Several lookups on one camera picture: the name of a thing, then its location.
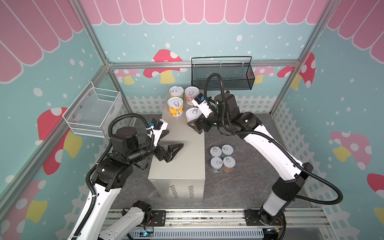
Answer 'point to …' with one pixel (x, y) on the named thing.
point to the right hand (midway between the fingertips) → (194, 117)
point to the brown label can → (229, 163)
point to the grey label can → (216, 164)
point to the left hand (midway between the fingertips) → (174, 141)
